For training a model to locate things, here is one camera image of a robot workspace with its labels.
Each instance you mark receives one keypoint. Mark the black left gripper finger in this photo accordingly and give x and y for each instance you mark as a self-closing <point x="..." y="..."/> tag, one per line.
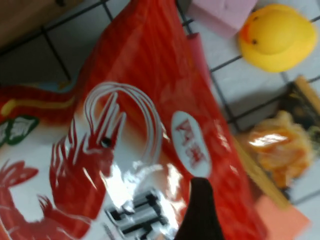
<point x="202" y="215"/>

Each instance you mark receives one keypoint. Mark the orange foam cube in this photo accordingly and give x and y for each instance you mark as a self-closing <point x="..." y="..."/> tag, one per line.
<point x="282" y="220"/>

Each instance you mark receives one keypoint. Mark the dark brown biscuit packet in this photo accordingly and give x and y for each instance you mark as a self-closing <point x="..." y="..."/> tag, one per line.
<point x="282" y="150"/>

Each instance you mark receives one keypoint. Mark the light pink foam cube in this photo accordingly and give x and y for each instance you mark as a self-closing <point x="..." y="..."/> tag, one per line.
<point x="222" y="15"/>

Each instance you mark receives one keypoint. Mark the yellow rubber duck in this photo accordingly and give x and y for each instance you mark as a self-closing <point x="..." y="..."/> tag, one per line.
<point x="280" y="37"/>

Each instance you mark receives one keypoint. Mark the red shrimp chips bag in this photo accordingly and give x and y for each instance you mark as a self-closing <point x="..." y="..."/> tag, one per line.
<point x="150" y="87"/>

